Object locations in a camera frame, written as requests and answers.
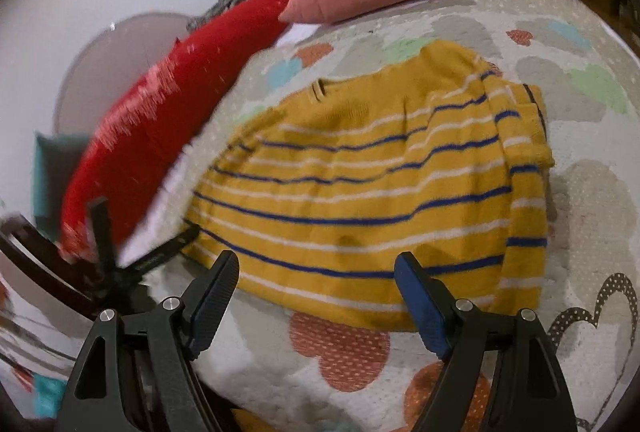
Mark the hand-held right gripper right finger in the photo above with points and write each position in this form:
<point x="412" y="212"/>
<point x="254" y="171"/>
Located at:
<point x="425" y="307"/>

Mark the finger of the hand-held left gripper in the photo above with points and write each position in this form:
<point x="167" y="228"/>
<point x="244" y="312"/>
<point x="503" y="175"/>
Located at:
<point x="160" y="252"/>
<point x="102" y="232"/>

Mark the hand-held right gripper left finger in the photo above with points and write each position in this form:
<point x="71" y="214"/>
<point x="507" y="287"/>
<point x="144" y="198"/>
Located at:
<point x="212" y="307"/>

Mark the yellow striped sweater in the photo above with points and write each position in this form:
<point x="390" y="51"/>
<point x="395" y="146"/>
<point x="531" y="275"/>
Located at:
<point x="350" y="192"/>

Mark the dark wooden chair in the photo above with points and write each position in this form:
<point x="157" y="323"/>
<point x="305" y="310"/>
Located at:
<point x="45" y="262"/>

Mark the teal cushion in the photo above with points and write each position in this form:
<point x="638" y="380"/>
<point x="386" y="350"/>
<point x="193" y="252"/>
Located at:
<point x="55" y="171"/>

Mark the red quilt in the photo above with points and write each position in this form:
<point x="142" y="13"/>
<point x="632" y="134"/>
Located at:
<point x="165" y="111"/>

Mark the round white headboard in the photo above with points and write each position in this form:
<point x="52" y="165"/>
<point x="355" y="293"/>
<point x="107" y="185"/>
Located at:
<point x="125" y="56"/>

